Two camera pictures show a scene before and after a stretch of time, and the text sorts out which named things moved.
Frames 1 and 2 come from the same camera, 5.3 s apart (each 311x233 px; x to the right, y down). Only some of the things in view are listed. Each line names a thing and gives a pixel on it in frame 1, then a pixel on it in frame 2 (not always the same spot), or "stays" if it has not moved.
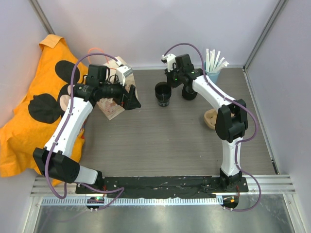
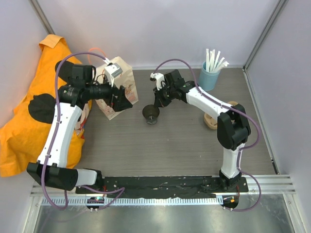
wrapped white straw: x=221 y=60 stays
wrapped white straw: x=212 y=59 stays
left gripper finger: x=132 y=102 → x=119 y=101
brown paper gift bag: x=106 y=106 stays
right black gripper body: x=174 y=77 → x=166 y=92
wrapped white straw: x=225 y=63 stays
